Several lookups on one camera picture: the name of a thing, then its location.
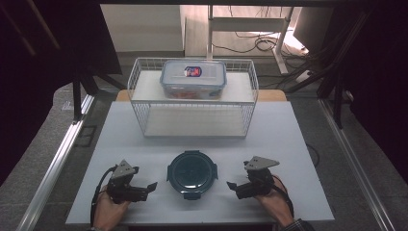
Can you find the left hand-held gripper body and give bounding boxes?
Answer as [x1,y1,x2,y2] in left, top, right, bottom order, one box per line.
[105,159,150,205]

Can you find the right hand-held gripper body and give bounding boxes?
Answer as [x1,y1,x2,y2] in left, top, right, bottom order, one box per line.
[235,155,281,200]

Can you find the round dark glass lid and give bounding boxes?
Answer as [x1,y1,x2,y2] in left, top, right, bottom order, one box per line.
[166,149,219,201]

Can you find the white wire shelf rack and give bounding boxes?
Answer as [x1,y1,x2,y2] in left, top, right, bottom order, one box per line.
[127,57,260,140]

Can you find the clear rectangular food container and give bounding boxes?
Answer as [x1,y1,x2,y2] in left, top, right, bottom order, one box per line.
[159,59,228,101]

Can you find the person's right hand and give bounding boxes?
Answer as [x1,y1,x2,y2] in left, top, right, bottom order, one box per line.
[254,174,295,225]

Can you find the person's left hand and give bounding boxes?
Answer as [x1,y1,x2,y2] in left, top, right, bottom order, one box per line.
[92,188,132,231]

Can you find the wooden board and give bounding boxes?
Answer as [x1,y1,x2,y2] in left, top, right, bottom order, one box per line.
[115,89,288,103]

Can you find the black stand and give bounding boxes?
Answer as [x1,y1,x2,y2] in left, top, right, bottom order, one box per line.
[285,13,370,130]
[70,66,128,125]

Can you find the white power strip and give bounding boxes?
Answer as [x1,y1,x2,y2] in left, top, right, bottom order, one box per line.
[294,69,313,85]

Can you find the white cabinet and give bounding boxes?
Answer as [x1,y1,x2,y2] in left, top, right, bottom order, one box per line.
[99,4,187,60]

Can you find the dark monitor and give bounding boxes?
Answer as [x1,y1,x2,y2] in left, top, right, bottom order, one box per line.
[293,6,336,55]

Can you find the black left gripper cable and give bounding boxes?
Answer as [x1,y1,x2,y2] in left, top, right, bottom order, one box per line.
[89,165,118,227]

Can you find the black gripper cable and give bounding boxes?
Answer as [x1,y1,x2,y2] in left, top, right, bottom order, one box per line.
[89,165,118,227]
[271,174,295,218]

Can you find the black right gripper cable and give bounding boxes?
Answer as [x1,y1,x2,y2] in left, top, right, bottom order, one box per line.
[271,174,295,218]

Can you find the black cable beside table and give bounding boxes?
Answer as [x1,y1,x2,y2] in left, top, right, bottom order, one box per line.
[305,142,321,168]

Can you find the aluminium rail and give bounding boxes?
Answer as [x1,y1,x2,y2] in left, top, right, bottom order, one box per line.
[318,97,398,231]
[15,94,96,231]

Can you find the tangle of black floor cables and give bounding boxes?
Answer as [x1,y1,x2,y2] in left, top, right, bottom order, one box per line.
[211,6,311,56]

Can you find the white desk frame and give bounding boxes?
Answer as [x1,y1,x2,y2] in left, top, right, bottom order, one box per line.
[206,4,295,76]

